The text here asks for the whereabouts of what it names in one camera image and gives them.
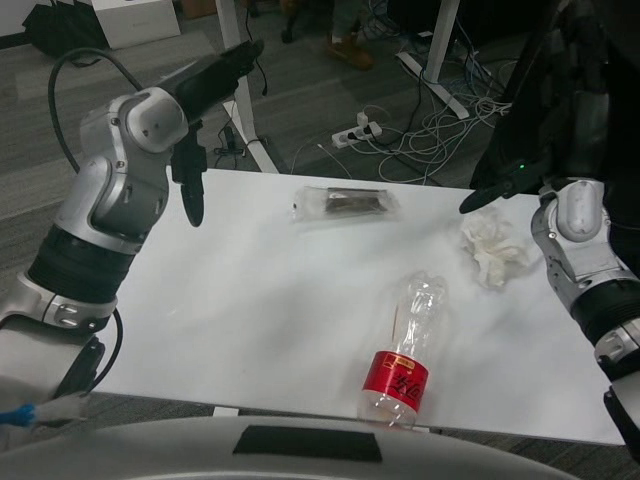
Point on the silver robot chest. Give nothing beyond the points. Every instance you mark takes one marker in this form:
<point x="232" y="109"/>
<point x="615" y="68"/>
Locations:
<point x="125" y="455"/>

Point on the white desk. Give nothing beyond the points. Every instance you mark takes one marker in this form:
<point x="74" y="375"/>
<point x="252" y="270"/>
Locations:
<point x="245" y="110"/>

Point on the white plug adapter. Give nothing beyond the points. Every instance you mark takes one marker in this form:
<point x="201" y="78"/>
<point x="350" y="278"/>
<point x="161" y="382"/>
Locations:
<point x="363" y="119"/>

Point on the crumpled white tissue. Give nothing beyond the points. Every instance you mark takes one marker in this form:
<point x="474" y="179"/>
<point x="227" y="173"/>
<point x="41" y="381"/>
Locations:
<point x="492" y="250"/>

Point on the clear bottle red label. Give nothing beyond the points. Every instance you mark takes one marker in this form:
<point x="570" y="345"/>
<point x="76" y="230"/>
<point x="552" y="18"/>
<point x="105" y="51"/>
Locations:
<point x="400" y="380"/>

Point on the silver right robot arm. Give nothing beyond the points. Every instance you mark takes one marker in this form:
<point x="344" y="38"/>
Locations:
<point x="580" y="240"/>

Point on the clear bag brown snack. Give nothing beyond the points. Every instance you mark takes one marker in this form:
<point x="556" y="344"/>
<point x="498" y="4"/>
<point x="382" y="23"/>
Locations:
<point x="350" y="204"/>

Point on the black folded umbrella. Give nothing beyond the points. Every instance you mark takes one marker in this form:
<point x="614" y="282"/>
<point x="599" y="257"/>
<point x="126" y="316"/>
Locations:
<point x="60" y="30"/>

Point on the white cardboard box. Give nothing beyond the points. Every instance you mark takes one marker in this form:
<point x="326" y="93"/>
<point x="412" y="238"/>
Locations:
<point x="140" y="22"/>

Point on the small black floor device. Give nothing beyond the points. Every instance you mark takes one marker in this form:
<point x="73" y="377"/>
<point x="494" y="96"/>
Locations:
<point x="229" y="140"/>

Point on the seated person brown shoes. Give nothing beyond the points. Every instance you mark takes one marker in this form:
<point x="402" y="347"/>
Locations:
<point x="350" y="52"/>

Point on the white power strip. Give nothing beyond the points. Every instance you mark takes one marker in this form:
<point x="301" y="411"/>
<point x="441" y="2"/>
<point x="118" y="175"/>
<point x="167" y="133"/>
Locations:
<point x="350" y="137"/>

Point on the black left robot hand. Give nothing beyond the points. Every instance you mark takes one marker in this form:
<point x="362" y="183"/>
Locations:
<point x="210" y="82"/>

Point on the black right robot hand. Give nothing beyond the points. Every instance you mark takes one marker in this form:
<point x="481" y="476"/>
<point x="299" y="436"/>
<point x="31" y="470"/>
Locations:
<point x="500" y="189"/>

